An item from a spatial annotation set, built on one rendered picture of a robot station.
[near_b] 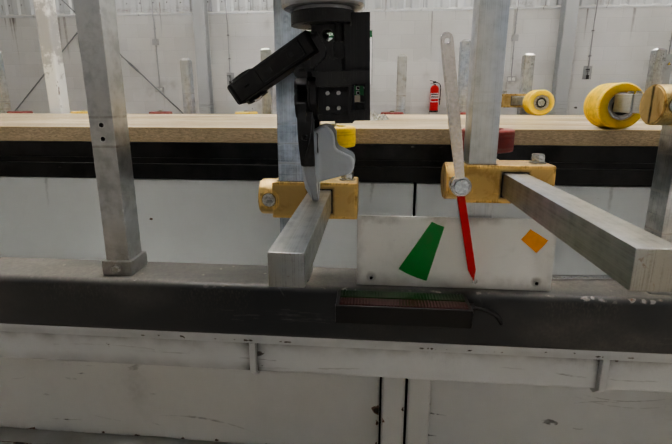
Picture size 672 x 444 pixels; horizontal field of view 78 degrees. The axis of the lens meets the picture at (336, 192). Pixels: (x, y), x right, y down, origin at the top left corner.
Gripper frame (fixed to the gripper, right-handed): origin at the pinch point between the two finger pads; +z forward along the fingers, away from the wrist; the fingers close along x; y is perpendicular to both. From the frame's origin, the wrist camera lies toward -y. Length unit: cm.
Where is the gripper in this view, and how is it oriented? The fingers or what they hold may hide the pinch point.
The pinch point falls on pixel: (310, 191)
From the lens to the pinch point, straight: 50.4
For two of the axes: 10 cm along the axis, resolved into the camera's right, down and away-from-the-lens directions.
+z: 0.2, 9.7, 2.4
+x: 0.8, -2.4, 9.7
